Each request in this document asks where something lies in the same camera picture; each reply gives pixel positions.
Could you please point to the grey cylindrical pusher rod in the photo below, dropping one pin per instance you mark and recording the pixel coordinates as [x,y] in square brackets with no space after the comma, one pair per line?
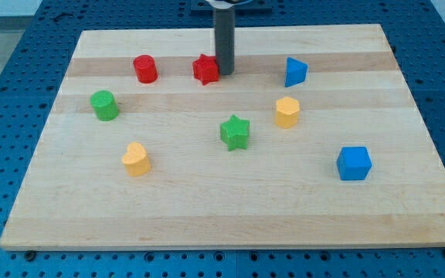
[224,35]

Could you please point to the yellow hexagon block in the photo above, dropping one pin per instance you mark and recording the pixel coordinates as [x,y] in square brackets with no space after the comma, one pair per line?
[287,112]

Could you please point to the yellow heart block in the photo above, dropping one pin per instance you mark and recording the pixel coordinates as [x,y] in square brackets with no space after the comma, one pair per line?
[135,160]

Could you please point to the red star block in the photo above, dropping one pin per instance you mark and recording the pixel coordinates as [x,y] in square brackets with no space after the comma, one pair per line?
[205,69]

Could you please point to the blue triangle block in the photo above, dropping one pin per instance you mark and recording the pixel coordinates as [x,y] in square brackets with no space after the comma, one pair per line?
[296,72]

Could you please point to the red cylinder block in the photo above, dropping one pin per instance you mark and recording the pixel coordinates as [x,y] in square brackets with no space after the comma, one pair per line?
[145,69]

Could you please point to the green star block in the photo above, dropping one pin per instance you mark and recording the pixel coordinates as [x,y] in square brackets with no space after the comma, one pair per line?
[235,133]

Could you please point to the green cylinder block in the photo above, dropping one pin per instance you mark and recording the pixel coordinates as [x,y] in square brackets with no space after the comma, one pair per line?
[104,105]

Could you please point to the light wooden board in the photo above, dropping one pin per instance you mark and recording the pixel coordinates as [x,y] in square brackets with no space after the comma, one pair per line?
[282,192]

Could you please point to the blue cube block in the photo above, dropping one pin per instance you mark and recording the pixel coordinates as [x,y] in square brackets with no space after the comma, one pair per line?
[353,163]

